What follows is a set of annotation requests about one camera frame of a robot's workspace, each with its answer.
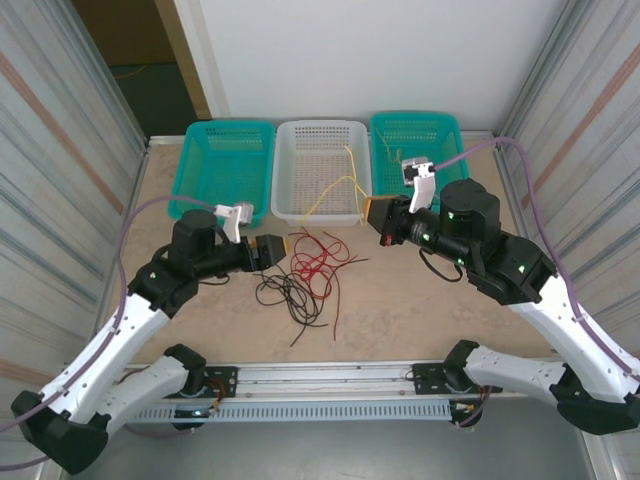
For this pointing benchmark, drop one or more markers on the wooden door frame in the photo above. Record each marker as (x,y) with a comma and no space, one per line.
(185,60)

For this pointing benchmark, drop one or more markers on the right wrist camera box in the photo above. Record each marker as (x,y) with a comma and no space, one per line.
(421,190)

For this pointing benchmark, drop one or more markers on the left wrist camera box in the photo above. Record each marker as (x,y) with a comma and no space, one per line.
(232,222)

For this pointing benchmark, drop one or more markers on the aluminium mounting rail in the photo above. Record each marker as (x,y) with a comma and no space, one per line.
(325,372)

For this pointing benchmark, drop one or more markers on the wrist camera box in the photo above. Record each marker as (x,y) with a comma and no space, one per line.
(232,222)
(421,190)

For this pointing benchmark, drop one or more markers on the white plastic basket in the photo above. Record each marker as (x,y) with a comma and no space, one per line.
(280,170)

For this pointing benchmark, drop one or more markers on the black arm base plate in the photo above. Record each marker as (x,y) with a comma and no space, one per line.
(427,380)
(222,382)

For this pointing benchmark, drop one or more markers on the teal plastic basket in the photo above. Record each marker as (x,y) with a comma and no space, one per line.
(415,116)
(181,170)

